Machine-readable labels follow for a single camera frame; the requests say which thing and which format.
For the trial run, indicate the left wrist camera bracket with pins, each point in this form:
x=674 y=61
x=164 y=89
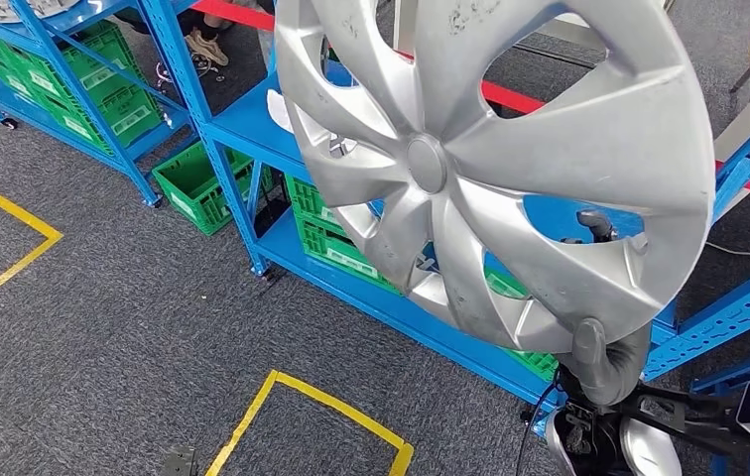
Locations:
x=181 y=463

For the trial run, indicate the white plastic mirror cover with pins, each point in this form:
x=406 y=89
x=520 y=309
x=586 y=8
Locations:
x=276 y=112

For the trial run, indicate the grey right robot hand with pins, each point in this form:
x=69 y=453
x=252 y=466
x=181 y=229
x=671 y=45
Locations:
x=602 y=374

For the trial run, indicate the black right wrist camera bracket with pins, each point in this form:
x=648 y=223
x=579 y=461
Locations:
x=684 y=414

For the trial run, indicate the red barrier tape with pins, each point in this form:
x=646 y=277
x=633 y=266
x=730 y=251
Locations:
x=237 y=14

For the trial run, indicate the open green plastic crate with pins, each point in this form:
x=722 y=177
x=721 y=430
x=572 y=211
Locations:
x=184 y=187

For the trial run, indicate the person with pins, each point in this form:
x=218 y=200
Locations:
x=207 y=47

